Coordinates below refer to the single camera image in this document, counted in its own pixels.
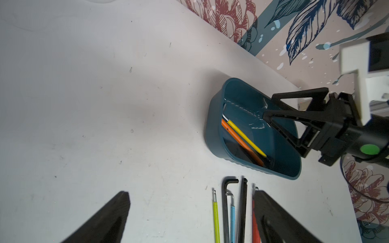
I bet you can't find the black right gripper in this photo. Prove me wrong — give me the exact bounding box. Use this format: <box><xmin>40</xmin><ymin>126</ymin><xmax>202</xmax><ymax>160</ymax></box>
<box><xmin>263</xmin><ymin>88</ymin><xmax>362</xmax><ymax>166</ymax></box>

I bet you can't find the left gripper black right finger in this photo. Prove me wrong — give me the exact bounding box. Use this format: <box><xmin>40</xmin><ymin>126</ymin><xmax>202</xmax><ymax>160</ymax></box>
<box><xmin>253</xmin><ymin>190</ymin><xmax>320</xmax><ymax>243</ymax></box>

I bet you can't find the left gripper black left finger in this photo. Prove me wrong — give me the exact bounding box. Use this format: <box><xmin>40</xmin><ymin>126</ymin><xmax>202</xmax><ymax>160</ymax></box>
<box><xmin>64</xmin><ymin>191</ymin><xmax>131</xmax><ymax>243</ymax></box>

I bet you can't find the red sleeved hex key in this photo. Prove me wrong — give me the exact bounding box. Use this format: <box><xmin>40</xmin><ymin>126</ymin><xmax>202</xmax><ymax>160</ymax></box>
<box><xmin>252</xmin><ymin>198</ymin><xmax>261</xmax><ymax>243</ymax></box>

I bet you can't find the long black hex key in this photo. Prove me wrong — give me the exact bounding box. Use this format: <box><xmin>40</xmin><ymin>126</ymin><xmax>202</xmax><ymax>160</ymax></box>
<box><xmin>237</xmin><ymin>177</ymin><xmax>248</xmax><ymax>243</ymax></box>

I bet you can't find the light blue sleeved hex key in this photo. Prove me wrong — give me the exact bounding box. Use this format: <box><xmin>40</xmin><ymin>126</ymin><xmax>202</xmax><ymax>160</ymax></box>
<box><xmin>226</xmin><ymin>190</ymin><xmax>236</xmax><ymax>243</ymax></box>

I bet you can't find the orange sleeved hex key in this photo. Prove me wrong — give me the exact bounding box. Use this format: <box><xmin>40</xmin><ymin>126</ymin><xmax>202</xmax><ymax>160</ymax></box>
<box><xmin>221</xmin><ymin>118</ymin><xmax>265</xmax><ymax>167</ymax></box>

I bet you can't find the yellow sleeved hex key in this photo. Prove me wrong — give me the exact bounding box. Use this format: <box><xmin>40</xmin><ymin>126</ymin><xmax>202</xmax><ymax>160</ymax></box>
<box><xmin>222</xmin><ymin>114</ymin><xmax>267</xmax><ymax>158</ymax></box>

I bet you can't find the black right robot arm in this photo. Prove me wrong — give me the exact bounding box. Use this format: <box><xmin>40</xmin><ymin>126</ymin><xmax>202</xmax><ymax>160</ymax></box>
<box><xmin>263</xmin><ymin>33</ymin><xmax>389</xmax><ymax>167</ymax></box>

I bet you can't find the green sleeved hex key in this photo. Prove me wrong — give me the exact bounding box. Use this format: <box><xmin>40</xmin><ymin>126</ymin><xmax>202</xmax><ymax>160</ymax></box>
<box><xmin>212</xmin><ymin>188</ymin><xmax>220</xmax><ymax>243</ymax></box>

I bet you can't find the teal plastic storage box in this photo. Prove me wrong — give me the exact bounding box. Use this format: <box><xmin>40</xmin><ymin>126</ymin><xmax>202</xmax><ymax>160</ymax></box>
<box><xmin>205</xmin><ymin>78</ymin><xmax>301</xmax><ymax>180</ymax></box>

